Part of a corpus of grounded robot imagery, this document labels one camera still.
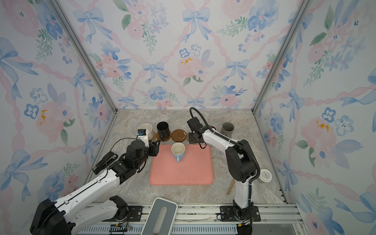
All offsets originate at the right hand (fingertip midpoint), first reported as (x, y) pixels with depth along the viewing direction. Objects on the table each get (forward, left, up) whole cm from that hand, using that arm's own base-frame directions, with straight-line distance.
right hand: (196, 137), depth 96 cm
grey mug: (+3, -20, +4) cm, 21 cm away
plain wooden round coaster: (+4, +19, -6) cm, 20 cm away
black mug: (+5, +22, +1) cm, 22 cm away
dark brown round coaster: (+5, +12, -6) cm, 14 cm away
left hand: (-11, +22, +12) cm, 27 cm away
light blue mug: (-9, +11, -3) cm, 15 cm away
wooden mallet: (-29, -19, -7) cm, 35 cm away
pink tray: (-19, +1, -6) cm, 19 cm away
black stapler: (-17, +56, -3) cm, 58 cm away
